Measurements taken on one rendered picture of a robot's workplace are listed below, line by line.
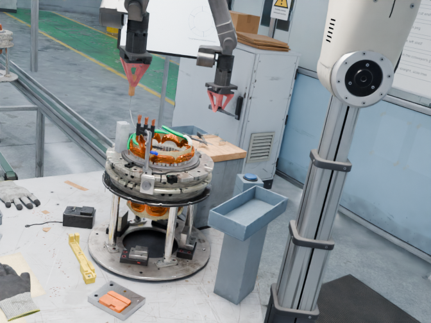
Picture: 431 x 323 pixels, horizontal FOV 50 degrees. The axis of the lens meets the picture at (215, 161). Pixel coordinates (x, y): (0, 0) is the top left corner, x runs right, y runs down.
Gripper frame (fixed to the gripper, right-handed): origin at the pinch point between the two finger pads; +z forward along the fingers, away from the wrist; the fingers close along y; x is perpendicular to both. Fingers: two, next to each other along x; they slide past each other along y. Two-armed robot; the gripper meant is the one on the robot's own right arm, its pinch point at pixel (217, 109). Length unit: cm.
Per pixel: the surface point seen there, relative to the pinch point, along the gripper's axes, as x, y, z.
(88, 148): -89, 5, 48
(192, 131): -17.9, -4.0, 14.6
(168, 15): -77, -27, -23
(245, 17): -176, -171, -17
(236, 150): 10.7, -2.1, 12.0
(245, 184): 28.1, 8.4, 15.5
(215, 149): 7.5, 5.0, 12.0
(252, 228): 52, 29, 14
